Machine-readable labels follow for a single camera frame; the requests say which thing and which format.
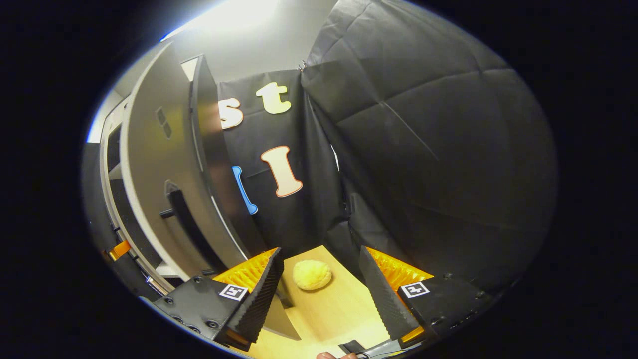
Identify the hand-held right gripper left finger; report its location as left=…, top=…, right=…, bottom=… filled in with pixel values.
left=152, top=247, right=285, bottom=352

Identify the yellow plush ball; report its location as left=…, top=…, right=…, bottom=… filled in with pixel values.
left=292, top=260, right=332, bottom=291

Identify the black backdrop cloth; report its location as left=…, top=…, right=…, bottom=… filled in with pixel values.
left=217, top=0, right=558, bottom=296

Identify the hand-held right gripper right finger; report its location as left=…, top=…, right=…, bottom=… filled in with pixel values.
left=359, top=245, right=491, bottom=350

